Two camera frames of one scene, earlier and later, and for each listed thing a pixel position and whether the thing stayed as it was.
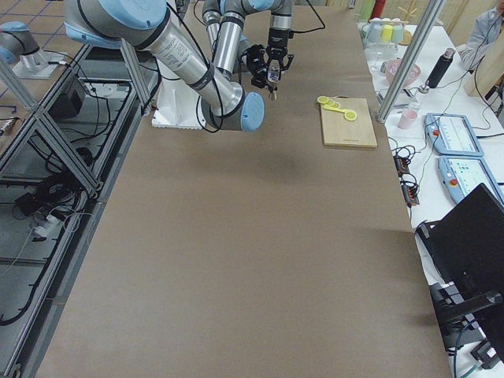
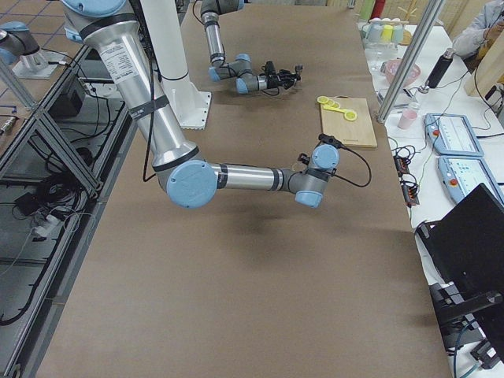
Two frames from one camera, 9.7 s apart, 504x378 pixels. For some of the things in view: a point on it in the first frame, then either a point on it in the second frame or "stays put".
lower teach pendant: x=461 y=174 stays put
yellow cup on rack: x=387 y=33 stays put
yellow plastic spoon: x=329 y=108 stays put
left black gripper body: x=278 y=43 → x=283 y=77
